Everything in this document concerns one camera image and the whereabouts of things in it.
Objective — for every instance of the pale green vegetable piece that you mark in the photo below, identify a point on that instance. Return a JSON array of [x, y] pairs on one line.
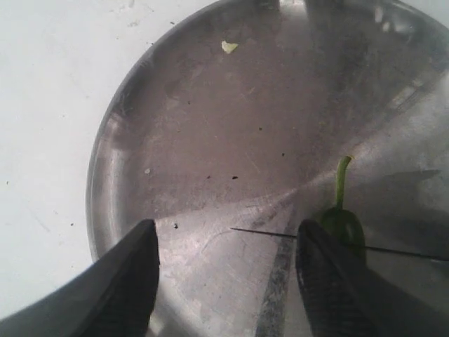
[[228, 48]]

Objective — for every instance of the black kitchen knife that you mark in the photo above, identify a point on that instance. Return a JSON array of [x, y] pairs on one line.
[[393, 250]]

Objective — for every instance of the round steel plate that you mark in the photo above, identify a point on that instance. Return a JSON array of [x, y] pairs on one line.
[[201, 141]]

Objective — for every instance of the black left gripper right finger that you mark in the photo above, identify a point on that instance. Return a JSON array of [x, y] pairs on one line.
[[343, 297]]

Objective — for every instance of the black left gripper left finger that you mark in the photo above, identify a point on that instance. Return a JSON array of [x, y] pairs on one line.
[[114, 297]]

